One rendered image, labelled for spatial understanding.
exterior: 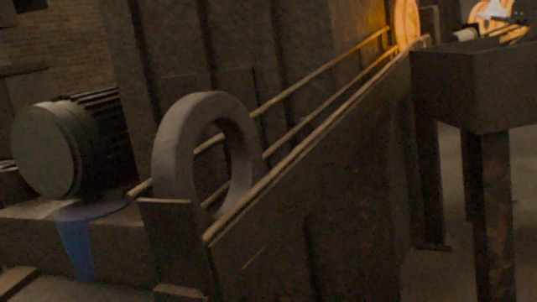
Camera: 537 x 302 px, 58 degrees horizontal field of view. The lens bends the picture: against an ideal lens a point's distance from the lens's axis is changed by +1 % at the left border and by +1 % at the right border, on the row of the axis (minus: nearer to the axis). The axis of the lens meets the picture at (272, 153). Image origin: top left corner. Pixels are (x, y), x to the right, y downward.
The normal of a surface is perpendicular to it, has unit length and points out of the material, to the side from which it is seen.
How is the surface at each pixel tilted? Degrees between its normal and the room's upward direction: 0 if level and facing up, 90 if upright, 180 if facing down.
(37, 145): 90
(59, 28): 90
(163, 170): 72
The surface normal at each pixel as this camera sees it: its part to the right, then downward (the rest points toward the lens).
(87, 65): 0.87, -0.02
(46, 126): -0.46, 0.29
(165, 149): -0.47, -0.22
